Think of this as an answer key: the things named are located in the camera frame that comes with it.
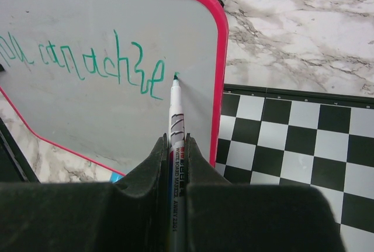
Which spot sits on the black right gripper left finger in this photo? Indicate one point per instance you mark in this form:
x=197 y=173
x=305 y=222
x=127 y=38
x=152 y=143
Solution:
x=128 y=215

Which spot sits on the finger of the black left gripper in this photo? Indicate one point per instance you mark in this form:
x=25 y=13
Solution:
x=2 y=67

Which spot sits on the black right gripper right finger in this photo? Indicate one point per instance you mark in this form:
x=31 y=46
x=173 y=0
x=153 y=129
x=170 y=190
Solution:
x=221 y=216

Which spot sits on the white whiteboard marker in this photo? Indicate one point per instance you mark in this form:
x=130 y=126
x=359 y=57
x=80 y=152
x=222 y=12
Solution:
x=177 y=183

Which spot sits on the pink framed whiteboard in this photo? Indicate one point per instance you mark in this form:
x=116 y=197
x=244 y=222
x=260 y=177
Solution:
x=94 y=76

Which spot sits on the black white chessboard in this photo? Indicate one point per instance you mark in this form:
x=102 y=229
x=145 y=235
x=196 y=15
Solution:
x=287 y=137

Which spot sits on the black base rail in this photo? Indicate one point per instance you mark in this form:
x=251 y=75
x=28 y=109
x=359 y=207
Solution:
x=14 y=165

